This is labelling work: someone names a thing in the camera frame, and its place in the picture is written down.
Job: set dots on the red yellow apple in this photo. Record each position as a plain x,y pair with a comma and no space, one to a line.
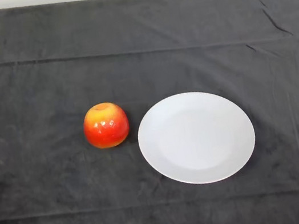
106,128

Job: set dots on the white round plate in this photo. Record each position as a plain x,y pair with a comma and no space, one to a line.
197,138

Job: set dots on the black table cloth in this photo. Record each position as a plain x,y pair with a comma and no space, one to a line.
42,64

